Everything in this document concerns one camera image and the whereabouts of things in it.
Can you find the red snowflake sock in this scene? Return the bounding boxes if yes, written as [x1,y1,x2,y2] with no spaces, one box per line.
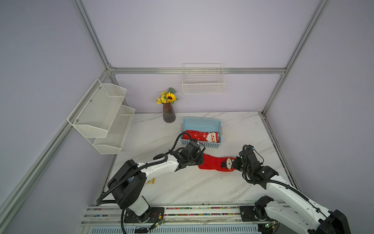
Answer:
[185,130,220,143]

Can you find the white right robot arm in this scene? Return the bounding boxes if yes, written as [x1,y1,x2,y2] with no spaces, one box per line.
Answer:
[232,145,351,234]

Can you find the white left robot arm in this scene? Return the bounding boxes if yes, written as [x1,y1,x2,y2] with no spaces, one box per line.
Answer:
[96,132,206,220]

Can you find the light blue plastic basket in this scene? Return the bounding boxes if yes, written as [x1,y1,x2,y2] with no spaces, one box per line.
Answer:
[181,117,222,148]

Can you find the dark glass vase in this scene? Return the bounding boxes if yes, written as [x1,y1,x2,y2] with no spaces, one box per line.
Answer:
[163,103,176,123]

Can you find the yellow sunflower bouquet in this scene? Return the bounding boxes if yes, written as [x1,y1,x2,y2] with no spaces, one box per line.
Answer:
[156,87,178,104]

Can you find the white mesh lower shelf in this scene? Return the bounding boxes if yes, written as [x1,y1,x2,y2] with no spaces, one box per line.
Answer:
[93,105,135,155]

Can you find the white mesh shelf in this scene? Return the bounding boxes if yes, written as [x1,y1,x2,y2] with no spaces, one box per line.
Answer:
[93,105,135,155]
[67,80,127,138]

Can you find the white mesh upper shelf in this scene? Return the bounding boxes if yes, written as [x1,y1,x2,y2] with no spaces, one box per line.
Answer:
[67,80,127,138]

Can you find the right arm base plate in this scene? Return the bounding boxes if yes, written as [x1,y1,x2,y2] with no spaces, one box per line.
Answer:
[239,196,274,222]

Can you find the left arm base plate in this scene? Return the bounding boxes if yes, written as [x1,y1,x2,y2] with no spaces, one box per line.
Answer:
[124,207,165,224]

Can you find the white wire wall basket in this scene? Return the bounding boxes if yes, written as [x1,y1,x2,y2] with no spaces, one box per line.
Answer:
[182,63,226,95]

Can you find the aluminium front rail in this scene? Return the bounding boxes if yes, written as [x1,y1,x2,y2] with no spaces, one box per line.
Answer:
[78,204,280,234]

